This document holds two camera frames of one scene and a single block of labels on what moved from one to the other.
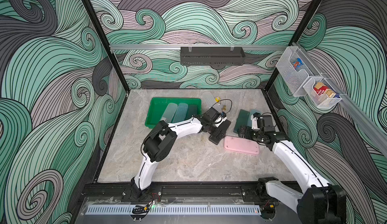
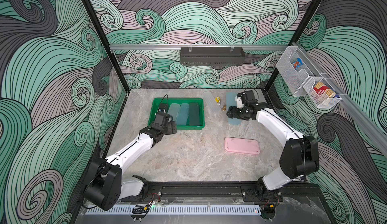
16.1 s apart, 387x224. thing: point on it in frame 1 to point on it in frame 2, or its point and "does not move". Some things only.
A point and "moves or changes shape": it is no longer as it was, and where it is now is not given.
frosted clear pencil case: x=169 y=112 moves or changes shape
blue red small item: x=296 y=64 does not move
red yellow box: x=320 y=88 does not move
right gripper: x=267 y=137 to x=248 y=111
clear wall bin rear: x=296 y=70 does not move
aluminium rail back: x=196 y=47 does not move
